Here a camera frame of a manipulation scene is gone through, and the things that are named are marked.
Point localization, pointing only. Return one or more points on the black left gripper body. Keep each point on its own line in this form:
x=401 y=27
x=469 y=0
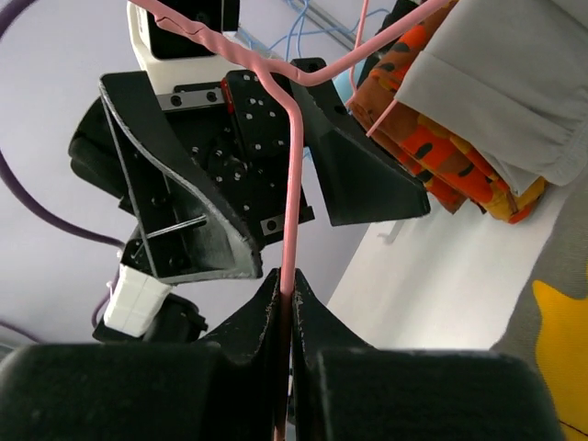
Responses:
x=232 y=129

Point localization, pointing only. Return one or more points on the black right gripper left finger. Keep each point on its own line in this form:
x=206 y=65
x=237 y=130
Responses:
x=220 y=387

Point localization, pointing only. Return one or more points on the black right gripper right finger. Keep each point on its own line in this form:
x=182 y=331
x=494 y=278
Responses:
x=346 y=389

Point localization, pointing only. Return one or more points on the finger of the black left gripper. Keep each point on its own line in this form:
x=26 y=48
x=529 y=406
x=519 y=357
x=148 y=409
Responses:
x=360 y=182
x=190 y=232

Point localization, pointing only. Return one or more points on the yellow camouflage trousers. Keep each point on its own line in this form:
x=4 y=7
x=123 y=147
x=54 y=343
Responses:
x=548 y=328

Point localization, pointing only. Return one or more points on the orange camouflage trousers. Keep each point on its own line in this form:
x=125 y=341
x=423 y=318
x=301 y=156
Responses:
x=449 y=167

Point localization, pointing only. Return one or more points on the blue hanger with patterned trousers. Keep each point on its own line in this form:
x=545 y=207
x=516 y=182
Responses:
x=311 y=19

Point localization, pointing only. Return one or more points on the grey trousers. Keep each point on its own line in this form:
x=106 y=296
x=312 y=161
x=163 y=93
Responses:
x=510 y=77

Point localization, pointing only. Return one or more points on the light blue folded cloth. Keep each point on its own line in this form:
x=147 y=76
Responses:
x=344 y=86

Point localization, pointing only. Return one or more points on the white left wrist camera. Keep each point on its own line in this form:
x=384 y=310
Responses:
x=171 y=60

